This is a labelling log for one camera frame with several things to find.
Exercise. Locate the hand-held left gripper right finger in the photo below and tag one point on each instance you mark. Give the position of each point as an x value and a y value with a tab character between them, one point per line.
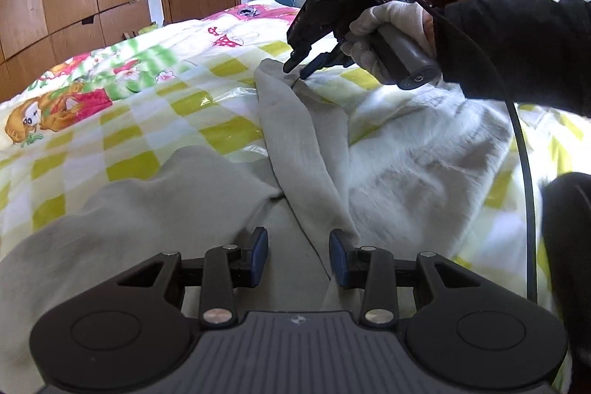
336	258

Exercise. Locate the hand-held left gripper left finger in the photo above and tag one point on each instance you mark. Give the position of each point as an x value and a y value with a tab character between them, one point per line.
259	255

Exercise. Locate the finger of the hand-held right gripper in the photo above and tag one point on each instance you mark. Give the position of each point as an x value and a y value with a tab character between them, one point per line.
295	59
318	64

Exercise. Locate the grey pants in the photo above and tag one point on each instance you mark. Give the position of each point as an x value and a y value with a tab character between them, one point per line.
295	135

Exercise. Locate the person's right forearm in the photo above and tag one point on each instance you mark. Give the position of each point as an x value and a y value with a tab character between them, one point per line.
508	48

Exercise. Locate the person's right hand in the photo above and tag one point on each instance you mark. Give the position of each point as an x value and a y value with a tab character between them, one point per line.
397	15

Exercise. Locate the checked printed quilt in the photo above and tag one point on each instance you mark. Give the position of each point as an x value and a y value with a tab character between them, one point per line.
138	121

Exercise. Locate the person's dark clothing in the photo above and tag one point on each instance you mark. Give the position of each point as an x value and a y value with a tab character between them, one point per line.
568	237

